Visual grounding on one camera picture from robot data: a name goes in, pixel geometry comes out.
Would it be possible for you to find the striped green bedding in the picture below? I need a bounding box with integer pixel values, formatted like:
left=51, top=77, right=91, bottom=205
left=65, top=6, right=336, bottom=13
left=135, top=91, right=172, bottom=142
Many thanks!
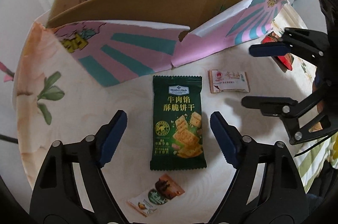
left=294, top=133, right=337, bottom=193

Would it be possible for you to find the brown green candy packet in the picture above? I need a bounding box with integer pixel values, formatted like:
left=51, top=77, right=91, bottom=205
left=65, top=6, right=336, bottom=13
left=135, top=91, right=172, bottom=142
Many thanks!
left=127, top=174, right=185, bottom=217

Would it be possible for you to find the cardboard box with pink lining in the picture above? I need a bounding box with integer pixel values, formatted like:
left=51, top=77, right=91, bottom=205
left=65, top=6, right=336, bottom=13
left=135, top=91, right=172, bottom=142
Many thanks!
left=47, top=0, right=288, bottom=87

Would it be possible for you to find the pink handled mop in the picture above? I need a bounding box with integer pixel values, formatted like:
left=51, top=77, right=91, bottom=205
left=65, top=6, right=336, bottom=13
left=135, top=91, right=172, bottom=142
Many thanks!
left=0, top=62, right=15, bottom=82

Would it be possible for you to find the red black snack packet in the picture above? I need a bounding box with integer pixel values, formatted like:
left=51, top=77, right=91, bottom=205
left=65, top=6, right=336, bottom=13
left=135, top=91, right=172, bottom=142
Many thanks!
left=261, top=33, right=294, bottom=71

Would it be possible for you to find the large green cracker packet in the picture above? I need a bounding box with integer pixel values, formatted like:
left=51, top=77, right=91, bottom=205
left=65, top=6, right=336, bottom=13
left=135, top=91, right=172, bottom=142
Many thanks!
left=150, top=76, right=207, bottom=171

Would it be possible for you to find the white pink candy packet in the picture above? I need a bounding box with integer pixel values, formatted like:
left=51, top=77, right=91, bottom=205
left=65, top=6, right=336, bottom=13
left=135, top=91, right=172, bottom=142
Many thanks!
left=207, top=69, right=250, bottom=93

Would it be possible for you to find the black curved cable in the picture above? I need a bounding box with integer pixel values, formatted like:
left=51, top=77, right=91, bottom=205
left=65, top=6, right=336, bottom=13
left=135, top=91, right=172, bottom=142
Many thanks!
left=0, top=133, right=19, bottom=144

